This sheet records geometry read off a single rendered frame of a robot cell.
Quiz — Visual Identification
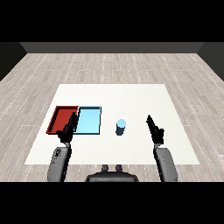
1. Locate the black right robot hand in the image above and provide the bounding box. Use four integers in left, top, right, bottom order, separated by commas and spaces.
145, 115, 165, 146

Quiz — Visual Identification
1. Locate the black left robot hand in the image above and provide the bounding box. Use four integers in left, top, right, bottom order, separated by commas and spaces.
56, 111, 80, 144

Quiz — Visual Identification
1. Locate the red shallow open box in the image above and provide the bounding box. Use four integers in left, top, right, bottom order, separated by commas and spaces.
45, 105, 80, 136

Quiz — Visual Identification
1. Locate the light blue shallow open box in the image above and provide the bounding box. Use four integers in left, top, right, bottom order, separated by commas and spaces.
73, 106, 102, 136

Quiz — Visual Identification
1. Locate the small blue can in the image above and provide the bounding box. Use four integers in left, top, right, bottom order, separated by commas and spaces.
115, 118, 127, 137

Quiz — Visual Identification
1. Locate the dark grey robot body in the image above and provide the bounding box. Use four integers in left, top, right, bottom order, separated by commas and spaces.
85, 164, 140, 183

